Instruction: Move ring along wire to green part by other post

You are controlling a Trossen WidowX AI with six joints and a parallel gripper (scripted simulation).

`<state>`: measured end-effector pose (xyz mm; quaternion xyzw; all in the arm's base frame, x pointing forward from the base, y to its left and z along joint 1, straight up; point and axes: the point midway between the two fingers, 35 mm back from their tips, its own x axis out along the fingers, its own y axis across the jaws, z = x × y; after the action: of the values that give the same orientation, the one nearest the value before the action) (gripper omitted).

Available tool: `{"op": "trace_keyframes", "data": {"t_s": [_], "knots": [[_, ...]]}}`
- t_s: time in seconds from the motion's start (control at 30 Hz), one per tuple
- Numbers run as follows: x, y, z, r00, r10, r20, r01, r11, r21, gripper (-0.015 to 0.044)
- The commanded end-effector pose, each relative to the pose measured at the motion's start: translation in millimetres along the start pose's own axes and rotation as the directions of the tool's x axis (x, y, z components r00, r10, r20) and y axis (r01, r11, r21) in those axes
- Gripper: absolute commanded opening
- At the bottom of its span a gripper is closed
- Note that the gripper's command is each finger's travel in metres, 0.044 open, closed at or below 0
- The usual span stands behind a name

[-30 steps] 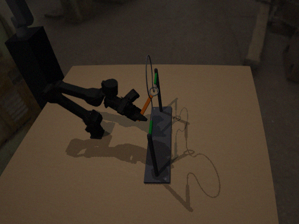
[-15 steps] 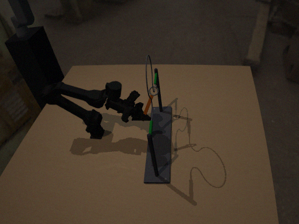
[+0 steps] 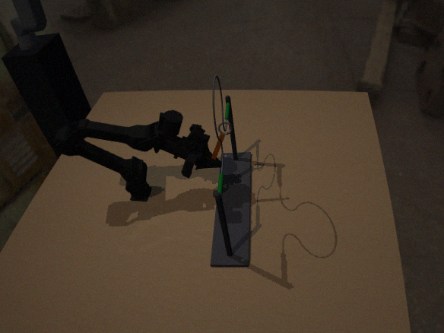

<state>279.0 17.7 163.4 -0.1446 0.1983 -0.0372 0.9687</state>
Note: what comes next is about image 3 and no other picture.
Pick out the orange handle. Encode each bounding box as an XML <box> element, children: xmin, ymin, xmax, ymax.
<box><xmin>211</xmin><ymin>122</ymin><xmax>233</xmax><ymax>160</ymax></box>

